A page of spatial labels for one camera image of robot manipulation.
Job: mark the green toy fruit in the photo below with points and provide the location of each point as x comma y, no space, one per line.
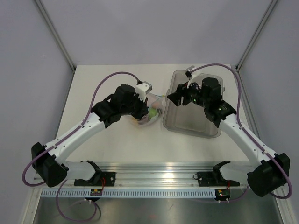
152,112

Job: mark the right aluminium frame post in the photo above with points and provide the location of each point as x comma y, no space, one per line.
254,38

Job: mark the aluminium frame post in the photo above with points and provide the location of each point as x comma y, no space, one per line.
254,38
55,35

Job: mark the pink toy peach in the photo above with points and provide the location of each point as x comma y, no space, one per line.
156,104

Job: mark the clear zip top bag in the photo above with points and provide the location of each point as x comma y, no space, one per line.
146,120

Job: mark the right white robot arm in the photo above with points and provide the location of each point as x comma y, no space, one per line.
270,170

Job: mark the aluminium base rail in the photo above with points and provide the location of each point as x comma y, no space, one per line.
147,175

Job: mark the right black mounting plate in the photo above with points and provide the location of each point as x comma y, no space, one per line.
205,179

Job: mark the black mounting plate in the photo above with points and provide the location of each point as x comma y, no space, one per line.
104,178
205,179

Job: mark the right small circuit board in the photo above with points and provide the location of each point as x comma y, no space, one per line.
222,194

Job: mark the clear grey plastic bin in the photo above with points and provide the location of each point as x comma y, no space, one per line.
190,119

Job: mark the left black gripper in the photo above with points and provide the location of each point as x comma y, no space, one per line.
143,110

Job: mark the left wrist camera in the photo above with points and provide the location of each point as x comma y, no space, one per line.
143,88

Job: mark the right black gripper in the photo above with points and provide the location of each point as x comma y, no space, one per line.
176,97

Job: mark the small circuit board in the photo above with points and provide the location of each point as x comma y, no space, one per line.
96,192
222,194

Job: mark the white slotted cable duct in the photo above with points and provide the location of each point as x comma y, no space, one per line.
132,193

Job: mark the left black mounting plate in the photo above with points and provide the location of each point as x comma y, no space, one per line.
104,178

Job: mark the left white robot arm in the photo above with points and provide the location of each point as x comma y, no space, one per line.
50,160

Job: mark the left aluminium frame post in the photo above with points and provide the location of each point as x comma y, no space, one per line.
55,35

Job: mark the left small circuit board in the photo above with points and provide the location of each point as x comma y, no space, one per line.
96,192

